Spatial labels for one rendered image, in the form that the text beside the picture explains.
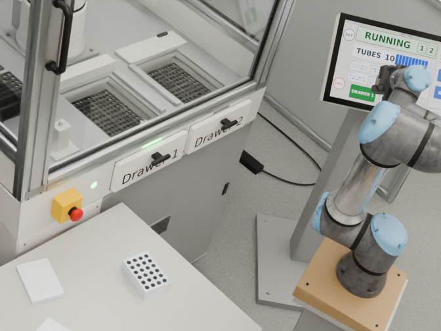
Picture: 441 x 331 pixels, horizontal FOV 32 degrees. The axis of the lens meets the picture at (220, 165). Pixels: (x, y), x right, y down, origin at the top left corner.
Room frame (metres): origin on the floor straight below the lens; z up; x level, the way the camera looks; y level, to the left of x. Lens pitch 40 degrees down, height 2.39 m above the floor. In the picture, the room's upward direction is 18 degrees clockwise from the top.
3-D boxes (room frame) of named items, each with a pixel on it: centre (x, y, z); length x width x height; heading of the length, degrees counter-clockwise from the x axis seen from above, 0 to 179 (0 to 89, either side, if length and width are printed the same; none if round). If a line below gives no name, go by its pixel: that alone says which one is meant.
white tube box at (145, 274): (1.38, 0.10, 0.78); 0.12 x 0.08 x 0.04; 48
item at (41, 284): (1.25, 0.36, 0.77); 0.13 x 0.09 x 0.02; 42
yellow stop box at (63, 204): (1.44, 0.36, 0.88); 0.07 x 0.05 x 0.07; 149
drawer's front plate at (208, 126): (2.00, 0.05, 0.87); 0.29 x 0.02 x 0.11; 149
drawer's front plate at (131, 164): (1.73, 0.21, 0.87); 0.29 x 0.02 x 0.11; 149
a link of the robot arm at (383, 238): (1.60, -0.49, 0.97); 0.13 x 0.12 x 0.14; 79
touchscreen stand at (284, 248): (2.37, -0.50, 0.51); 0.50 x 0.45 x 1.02; 11
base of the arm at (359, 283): (1.61, -0.50, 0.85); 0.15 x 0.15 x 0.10
